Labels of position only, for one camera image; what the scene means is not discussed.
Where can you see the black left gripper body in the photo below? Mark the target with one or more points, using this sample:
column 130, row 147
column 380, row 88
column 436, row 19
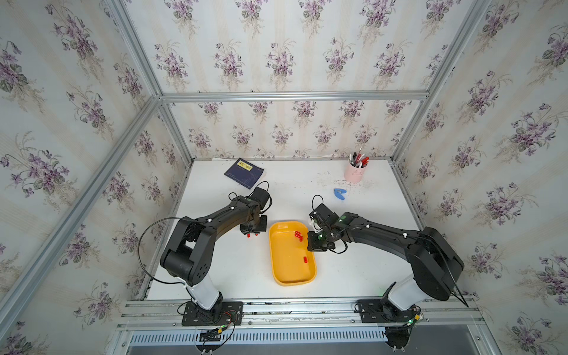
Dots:
column 259, row 225

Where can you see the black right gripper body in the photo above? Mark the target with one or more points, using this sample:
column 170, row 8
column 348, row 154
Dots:
column 318, row 241

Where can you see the yellow plastic storage tray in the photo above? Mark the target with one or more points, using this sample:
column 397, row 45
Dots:
column 287, row 254

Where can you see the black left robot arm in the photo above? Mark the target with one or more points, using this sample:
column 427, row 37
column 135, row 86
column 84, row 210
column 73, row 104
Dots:
column 189, row 252

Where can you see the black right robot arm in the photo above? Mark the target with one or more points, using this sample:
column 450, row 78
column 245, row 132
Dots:
column 435, row 265

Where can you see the blue plastic clip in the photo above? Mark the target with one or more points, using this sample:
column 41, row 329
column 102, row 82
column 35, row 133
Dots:
column 340, row 194

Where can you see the dark blue notebook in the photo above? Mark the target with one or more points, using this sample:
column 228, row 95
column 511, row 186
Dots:
column 245, row 173

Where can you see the pink pen cup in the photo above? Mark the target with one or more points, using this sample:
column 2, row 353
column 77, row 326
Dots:
column 354, row 174

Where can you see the red pens in cup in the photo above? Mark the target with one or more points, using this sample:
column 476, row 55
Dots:
column 358, row 159

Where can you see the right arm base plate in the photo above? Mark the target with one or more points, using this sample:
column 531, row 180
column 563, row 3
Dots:
column 379, row 311

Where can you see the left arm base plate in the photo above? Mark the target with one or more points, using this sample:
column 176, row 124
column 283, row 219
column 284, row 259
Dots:
column 212, row 313

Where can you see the aluminium front rail frame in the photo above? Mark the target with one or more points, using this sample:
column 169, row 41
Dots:
column 429, row 326

